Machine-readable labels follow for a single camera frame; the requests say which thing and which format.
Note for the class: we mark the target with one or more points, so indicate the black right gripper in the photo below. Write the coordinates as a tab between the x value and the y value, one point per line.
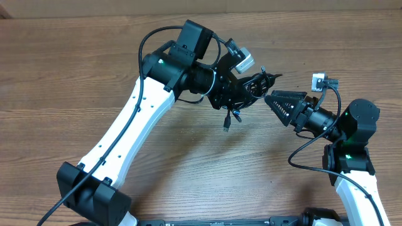
292	108

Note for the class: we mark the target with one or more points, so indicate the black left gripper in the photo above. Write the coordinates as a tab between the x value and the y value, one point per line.
224	96

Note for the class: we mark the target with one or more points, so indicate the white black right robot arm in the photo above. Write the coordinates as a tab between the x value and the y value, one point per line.
345	159

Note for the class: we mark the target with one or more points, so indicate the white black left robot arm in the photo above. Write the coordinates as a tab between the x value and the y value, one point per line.
197	61

